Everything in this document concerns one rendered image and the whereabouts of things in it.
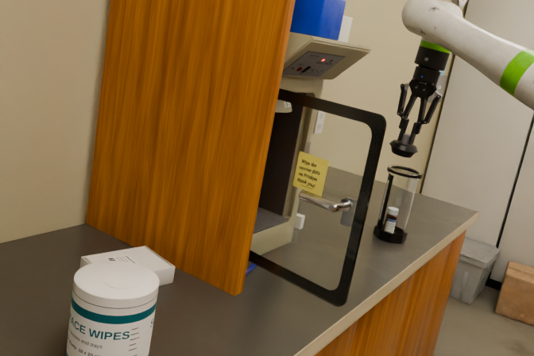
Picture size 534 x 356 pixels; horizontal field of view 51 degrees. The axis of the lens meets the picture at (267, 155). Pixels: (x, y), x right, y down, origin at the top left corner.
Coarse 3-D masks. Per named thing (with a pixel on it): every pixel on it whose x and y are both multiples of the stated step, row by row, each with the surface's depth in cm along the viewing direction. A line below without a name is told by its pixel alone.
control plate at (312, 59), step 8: (304, 56) 120; (312, 56) 122; (320, 56) 125; (328, 56) 128; (336, 56) 130; (344, 56) 133; (296, 64) 122; (304, 64) 125; (312, 64) 127; (320, 64) 130; (328, 64) 133; (288, 72) 124; (296, 72) 127; (304, 72) 130; (312, 72) 133; (320, 72) 136
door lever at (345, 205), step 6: (300, 192) 110; (306, 192) 110; (300, 198) 110; (306, 198) 110; (312, 198) 109; (318, 198) 108; (318, 204) 108; (324, 204) 107; (330, 204) 106; (336, 204) 106; (342, 204) 108; (348, 204) 109; (330, 210) 106; (336, 210) 106; (342, 210) 110; (348, 210) 109
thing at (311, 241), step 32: (288, 96) 117; (288, 128) 118; (320, 128) 112; (352, 128) 108; (384, 128) 103; (288, 160) 118; (352, 160) 108; (288, 192) 119; (352, 192) 109; (256, 224) 125; (288, 224) 119; (320, 224) 114; (352, 224) 109; (256, 256) 125; (288, 256) 119; (320, 256) 114; (352, 256) 109; (320, 288) 115
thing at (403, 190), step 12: (396, 168) 176; (408, 168) 176; (396, 180) 169; (408, 180) 168; (396, 192) 170; (408, 192) 169; (396, 204) 170; (408, 204) 171; (396, 216) 171; (408, 216) 173; (384, 228) 173; (396, 228) 171
